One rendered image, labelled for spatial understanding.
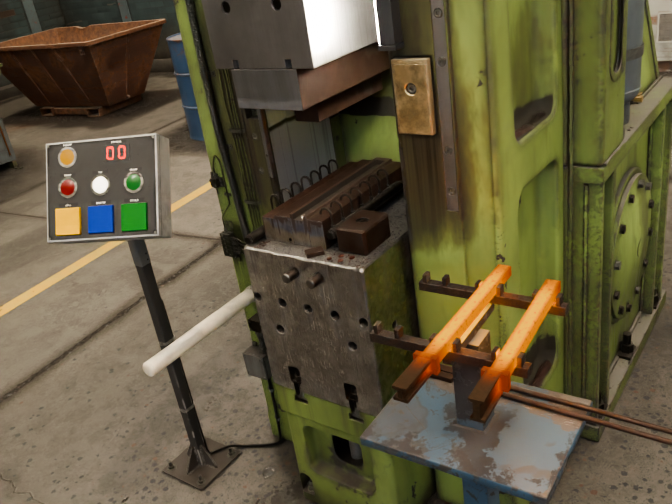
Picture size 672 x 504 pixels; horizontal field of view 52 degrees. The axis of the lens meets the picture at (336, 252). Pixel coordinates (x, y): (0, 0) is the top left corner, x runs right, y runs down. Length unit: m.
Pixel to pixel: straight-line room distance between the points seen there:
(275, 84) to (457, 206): 0.51
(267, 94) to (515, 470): 0.98
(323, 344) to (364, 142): 0.67
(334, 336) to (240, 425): 1.00
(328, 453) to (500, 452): 0.85
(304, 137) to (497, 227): 0.69
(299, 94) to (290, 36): 0.13
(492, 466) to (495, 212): 0.56
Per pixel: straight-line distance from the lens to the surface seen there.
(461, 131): 1.59
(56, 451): 2.93
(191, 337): 2.06
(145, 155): 1.97
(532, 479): 1.41
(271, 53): 1.63
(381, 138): 2.12
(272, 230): 1.83
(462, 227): 1.68
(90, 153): 2.05
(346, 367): 1.83
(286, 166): 1.99
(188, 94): 6.34
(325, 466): 2.23
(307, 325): 1.83
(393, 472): 2.02
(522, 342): 1.27
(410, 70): 1.58
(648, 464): 2.45
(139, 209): 1.95
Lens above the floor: 1.67
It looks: 26 degrees down
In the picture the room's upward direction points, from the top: 9 degrees counter-clockwise
